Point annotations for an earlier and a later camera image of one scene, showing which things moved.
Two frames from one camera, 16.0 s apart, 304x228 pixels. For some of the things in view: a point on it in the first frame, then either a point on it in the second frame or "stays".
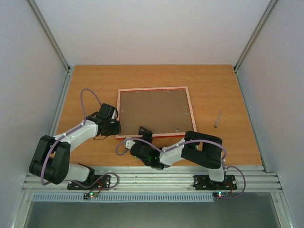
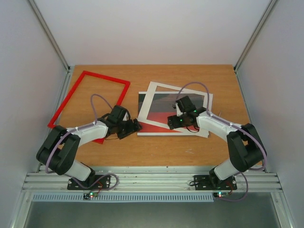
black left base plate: x=95 y=182 stays
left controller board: x=87 y=195 stays
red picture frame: x=163 y=134 -> x=51 y=124
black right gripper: x=144 y=137 -> x=174 y=122
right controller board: x=221 y=194 stays
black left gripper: x=115 y=127 -> x=129 y=128
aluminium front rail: x=178 y=179 stays
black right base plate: x=203 y=182 stays
